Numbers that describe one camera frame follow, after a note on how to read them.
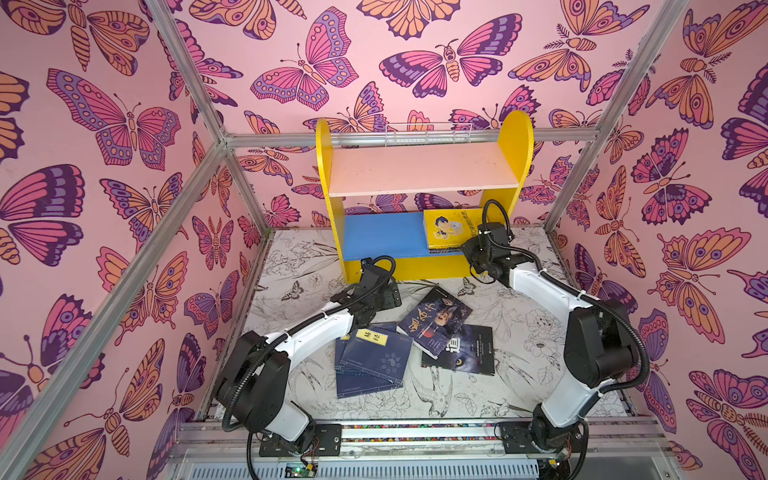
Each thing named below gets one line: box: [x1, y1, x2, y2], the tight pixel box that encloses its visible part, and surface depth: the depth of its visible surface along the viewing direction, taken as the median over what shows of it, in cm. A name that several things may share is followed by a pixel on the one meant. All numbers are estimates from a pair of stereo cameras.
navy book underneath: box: [336, 332, 404, 399], surface depth 84 cm
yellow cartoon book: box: [423, 208, 484, 254], surface depth 97 cm
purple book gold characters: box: [396, 286, 473, 360], surface depth 92 cm
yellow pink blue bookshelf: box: [316, 110, 535, 283], surface depth 97 cm
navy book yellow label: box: [339, 329, 414, 385], surface depth 85 cm
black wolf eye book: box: [421, 324, 495, 376], surface depth 89 cm
